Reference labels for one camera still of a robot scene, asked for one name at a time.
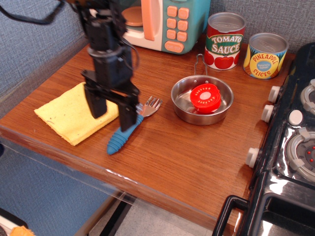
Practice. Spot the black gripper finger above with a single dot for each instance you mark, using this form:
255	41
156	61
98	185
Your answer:
127	114
96	104

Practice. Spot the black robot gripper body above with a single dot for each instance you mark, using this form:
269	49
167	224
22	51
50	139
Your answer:
111	77

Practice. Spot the blue handled metal fork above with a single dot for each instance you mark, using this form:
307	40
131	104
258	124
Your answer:
119	138

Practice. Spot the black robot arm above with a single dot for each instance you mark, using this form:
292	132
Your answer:
104	27

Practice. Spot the teal toy microwave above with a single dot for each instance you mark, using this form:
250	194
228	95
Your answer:
171	26

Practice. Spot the yellow folded cloth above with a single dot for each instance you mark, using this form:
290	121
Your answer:
70	117

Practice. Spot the small steel pan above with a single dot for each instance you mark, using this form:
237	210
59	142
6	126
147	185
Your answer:
180	96

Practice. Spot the red plastic tomato slice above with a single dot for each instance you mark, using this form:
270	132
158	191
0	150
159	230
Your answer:
206	98

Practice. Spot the tomato sauce can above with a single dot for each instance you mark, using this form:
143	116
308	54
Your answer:
225	33

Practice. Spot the white stove knob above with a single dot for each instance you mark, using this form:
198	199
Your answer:
252	157
273	94
267	113

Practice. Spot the orange object at corner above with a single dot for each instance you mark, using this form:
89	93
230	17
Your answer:
21	231

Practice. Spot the pineapple slices can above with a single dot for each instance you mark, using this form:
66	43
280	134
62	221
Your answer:
265	55

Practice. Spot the black toy stove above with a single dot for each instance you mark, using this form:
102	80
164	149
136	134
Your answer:
282	187

